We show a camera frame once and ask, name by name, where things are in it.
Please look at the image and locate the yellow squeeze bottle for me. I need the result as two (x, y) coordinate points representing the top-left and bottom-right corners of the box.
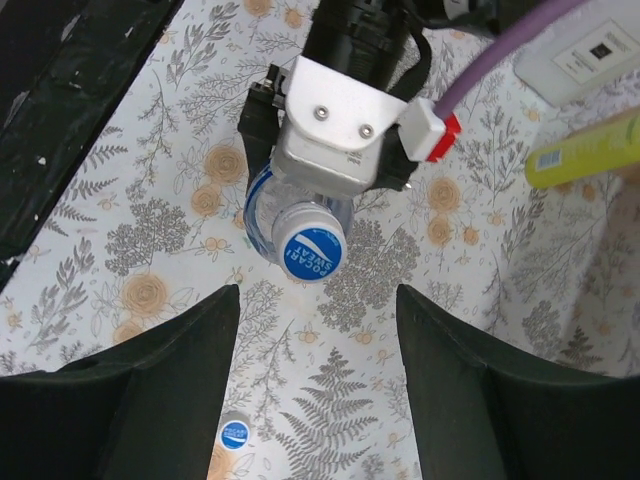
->
(525, 107), (639, 189)

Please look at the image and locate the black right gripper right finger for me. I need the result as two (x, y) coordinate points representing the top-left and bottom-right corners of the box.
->
(396, 285), (639, 479)

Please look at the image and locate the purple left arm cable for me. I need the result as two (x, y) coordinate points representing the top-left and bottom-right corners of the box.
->
(397, 0), (596, 164)

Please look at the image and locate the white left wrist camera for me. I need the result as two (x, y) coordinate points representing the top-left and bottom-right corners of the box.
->
(271, 56), (407, 199)

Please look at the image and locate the blue label water bottle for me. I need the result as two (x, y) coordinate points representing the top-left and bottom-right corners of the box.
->
(244, 165), (354, 264)

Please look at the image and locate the floral tablecloth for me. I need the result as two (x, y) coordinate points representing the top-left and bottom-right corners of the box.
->
(1, 1), (639, 479)

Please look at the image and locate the white blue cap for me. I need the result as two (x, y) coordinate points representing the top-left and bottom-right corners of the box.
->
(216, 411), (251, 451)
(272, 202), (347, 283)

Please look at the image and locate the white bottle black cap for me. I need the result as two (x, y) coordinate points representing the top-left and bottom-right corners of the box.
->
(514, 9), (639, 107)

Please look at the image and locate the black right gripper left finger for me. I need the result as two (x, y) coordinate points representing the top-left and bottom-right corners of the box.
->
(1, 285), (240, 479)

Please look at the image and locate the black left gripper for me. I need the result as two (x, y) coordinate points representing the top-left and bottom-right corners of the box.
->
(238, 1), (432, 186)

